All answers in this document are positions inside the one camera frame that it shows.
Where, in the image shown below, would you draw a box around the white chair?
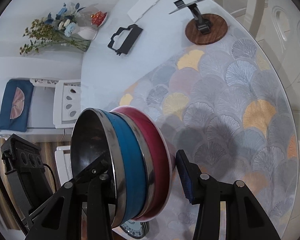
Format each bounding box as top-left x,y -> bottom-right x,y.
214,0 -> 300,87
53,80 -> 81,128
55,145 -> 72,186

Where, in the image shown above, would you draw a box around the white patterned tissue box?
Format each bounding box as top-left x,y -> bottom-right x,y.
30,79 -> 58,88

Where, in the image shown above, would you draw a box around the grey fan pattern placemat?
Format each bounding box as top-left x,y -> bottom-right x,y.
105,27 -> 299,236

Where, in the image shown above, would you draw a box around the white chair lower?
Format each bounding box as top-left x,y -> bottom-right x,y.
55,145 -> 72,186

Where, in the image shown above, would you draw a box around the black flat plastic bracket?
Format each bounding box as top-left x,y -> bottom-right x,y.
107,24 -> 143,56

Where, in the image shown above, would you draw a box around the blue white patterned plate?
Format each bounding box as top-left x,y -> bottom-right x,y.
120,220 -> 149,239

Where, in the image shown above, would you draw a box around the green flower bouquet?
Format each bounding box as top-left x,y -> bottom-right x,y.
19,3 -> 91,55

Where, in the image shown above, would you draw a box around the blue cushion with pink fan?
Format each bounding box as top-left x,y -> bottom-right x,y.
0,79 -> 34,132

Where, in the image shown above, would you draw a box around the small dish with red contents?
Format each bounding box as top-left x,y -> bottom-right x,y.
90,11 -> 108,27

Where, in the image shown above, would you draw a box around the white paper card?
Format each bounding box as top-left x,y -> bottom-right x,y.
127,0 -> 160,23

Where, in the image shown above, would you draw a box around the black stand on wooden base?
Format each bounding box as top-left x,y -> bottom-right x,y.
170,0 -> 228,46

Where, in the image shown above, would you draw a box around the blue steel bowl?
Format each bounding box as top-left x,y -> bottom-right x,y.
70,108 -> 148,228

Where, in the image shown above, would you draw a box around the pink polka dot bowl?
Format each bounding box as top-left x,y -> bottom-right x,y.
110,105 -> 178,222

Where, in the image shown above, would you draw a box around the black device with round holes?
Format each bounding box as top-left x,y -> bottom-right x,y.
1,134 -> 53,227

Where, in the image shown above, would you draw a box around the white chair upper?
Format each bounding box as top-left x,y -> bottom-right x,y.
53,80 -> 81,128

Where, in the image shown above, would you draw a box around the white chair far side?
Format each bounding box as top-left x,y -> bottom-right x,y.
214,0 -> 300,87

